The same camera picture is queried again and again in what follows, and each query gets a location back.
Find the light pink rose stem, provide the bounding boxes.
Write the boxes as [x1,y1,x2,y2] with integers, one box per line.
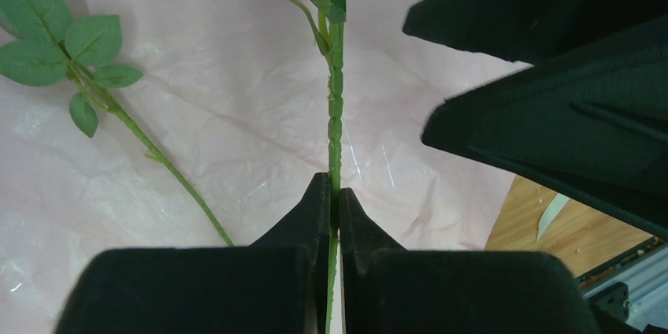
[287,0,347,333]

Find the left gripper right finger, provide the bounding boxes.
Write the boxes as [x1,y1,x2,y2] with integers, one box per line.
[339,188,599,333]

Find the aluminium frame rail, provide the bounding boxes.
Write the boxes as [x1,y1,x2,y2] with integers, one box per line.
[577,237,667,333]

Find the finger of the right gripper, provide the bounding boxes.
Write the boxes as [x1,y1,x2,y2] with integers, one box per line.
[421,16,667,238]
[403,0,667,64]

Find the pink paper bouquet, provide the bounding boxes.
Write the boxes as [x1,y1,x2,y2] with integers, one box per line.
[1,0,519,333]

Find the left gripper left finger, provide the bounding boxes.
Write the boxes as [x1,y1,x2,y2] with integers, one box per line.
[55,173,330,333]

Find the pale pink rose stem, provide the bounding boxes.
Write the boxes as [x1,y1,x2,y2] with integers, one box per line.
[1,0,233,246]

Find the cream printed ribbon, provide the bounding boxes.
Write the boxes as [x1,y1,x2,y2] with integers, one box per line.
[536,193,570,242]

